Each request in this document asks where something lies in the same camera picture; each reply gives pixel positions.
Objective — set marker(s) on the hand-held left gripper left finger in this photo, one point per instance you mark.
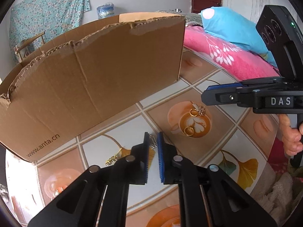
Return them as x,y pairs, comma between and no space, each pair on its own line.
146,160

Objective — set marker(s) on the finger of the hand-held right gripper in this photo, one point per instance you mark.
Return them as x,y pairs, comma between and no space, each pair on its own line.
220,87
224,98

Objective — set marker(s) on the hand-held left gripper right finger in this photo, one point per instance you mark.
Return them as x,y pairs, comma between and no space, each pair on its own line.
161,160

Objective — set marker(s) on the rhinestone earring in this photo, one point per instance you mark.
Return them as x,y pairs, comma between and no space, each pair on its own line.
153,143

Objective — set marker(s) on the gold hoop earring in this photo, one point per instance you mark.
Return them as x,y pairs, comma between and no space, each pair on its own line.
191,111

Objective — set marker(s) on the brown cardboard box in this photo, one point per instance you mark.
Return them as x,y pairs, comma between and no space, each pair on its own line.
82,87

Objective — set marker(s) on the person's right hand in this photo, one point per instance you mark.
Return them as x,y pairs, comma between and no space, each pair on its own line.
291,141

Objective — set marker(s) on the pink floral blanket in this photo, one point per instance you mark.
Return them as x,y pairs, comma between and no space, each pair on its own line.
203,45

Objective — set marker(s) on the blue pillow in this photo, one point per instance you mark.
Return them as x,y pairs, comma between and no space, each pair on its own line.
232,26

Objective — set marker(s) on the silver sequined cushion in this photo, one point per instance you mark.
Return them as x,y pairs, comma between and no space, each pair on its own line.
191,17

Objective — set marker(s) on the wooden chair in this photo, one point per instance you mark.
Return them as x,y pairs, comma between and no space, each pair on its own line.
30,41

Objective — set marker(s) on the blue floral wall cloth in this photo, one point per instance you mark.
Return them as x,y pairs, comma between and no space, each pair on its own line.
47,9

